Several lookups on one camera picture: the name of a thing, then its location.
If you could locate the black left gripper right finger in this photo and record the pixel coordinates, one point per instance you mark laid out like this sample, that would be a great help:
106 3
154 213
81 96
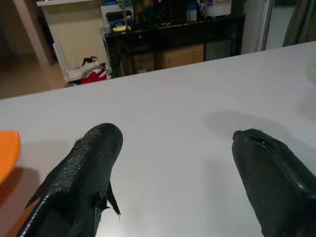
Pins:
274 182

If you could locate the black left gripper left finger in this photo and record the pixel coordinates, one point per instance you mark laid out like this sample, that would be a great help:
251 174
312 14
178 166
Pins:
79 177

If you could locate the orange bowl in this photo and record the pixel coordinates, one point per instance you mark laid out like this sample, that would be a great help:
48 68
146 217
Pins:
8 155

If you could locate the red white black cloth heap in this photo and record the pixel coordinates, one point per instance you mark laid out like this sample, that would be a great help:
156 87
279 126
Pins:
95 71

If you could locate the white cabinet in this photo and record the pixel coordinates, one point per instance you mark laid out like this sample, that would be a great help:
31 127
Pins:
71 37

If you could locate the yellow sponge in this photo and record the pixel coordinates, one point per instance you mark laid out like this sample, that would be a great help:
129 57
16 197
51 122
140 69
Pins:
120 28

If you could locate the cardboard box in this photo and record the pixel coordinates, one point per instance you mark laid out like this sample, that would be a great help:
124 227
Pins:
181 56

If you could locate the black shelf unit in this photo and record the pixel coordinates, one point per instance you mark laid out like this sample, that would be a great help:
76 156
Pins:
172 39

